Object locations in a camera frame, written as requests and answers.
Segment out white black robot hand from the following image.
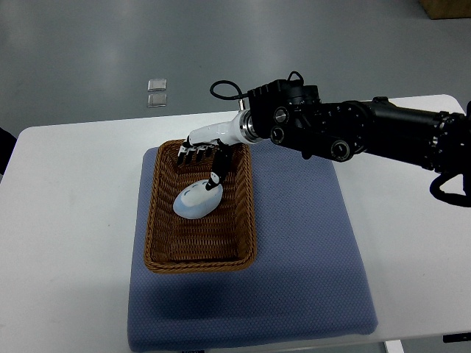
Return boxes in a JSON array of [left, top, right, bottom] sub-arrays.
[[177, 110, 246, 190]]

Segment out person in grey shirt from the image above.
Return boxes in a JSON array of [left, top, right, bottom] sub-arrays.
[[0, 128, 17, 176]]

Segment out black cable loop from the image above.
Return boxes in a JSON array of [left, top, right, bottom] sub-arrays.
[[210, 80, 248, 110]]

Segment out cardboard box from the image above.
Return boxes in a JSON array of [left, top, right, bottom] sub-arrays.
[[419, 0, 470, 20]]

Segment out metal floor plate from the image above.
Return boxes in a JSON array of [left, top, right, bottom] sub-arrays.
[[147, 93, 167, 107], [147, 79, 167, 92]]

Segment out brown wicker basket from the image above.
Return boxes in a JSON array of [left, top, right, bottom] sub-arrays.
[[144, 140, 257, 274]]

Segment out upper metal floor plate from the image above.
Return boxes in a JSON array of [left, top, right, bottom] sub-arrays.
[[147, 79, 167, 92]]

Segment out blue fabric mat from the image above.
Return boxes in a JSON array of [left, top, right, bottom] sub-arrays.
[[127, 140, 378, 352]]

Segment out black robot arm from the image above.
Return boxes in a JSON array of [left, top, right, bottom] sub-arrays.
[[177, 72, 470, 207]]

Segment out lower metal floor plate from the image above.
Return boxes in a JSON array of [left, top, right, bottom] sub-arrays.
[[147, 93, 167, 107]]

